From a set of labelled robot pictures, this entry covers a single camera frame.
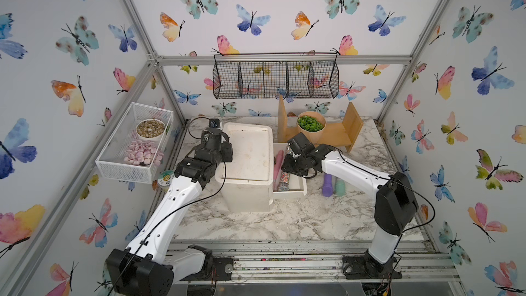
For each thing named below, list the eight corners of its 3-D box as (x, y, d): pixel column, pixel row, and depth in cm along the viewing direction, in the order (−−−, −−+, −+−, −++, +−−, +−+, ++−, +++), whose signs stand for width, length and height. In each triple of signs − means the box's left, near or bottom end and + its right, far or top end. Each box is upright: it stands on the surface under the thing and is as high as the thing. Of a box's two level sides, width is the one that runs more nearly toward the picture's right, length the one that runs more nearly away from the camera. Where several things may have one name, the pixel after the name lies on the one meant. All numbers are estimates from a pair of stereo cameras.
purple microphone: (322, 196, 94) (323, 192, 91) (322, 177, 100) (323, 173, 97) (331, 197, 94) (333, 193, 91) (330, 178, 100) (332, 174, 97)
